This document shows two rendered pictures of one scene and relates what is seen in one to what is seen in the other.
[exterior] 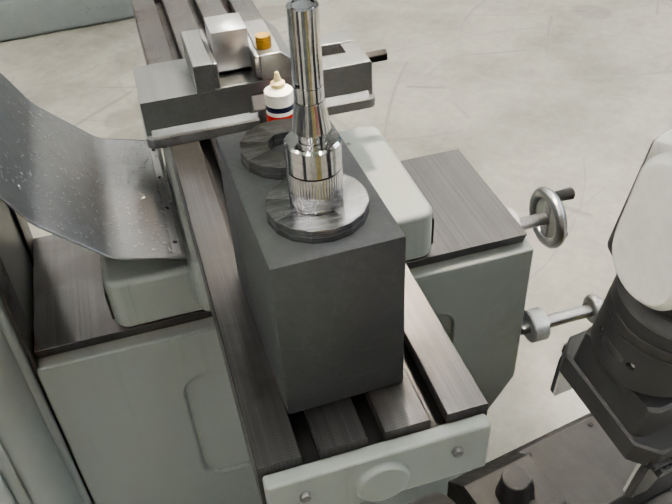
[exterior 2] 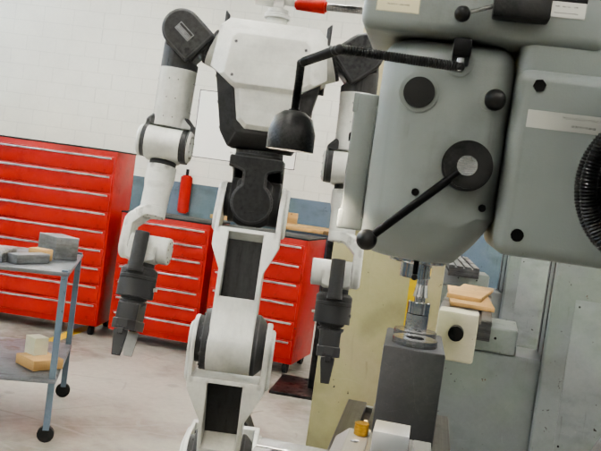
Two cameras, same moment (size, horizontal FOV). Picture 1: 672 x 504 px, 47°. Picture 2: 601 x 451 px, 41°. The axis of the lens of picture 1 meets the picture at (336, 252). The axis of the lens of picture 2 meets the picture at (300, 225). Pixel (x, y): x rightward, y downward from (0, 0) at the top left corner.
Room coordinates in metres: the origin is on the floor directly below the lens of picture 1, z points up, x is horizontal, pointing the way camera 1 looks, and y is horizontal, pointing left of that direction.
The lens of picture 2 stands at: (2.19, 0.45, 1.40)
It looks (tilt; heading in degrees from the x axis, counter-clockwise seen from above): 3 degrees down; 204
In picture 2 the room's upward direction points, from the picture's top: 8 degrees clockwise
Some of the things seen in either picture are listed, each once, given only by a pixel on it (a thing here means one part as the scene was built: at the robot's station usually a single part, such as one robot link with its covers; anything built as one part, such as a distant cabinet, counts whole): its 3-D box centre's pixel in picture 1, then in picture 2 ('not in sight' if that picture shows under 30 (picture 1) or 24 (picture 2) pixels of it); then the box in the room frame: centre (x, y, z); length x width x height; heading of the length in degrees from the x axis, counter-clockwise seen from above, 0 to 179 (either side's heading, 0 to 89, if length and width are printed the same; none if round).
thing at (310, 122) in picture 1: (307, 75); (423, 275); (0.54, 0.01, 1.24); 0.03 x 0.03 x 0.11
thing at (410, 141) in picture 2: not in sight; (435, 156); (0.99, 0.12, 1.47); 0.21 x 0.19 x 0.32; 15
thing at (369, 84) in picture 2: not in sight; (360, 67); (0.33, -0.27, 1.70); 0.12 x 0.09 x 0.14; 24
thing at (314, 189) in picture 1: (314, 174); (417, 318); (0.54, 0.01, 1.15); 0.05 x 0.05 x 0.05
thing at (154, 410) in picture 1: (291, 358); not in sight; (1.00, 0.10, 0.43); 0.80 x 0.30 x 0.60; 105
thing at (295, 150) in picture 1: (312, 143); (419, 303); (0.54, 0.01, 1.18); 0.05 x 0.05 x 0.01
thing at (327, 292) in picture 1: (308, 252); (408, 381); (0.59, 0.03, 1.02); 0.22 x 0.12 x 0.20; 16
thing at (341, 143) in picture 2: not in sight; (352, 139); (0.36, -0.26, 1.52); 0.13 x 0.12 x 0.22; 111
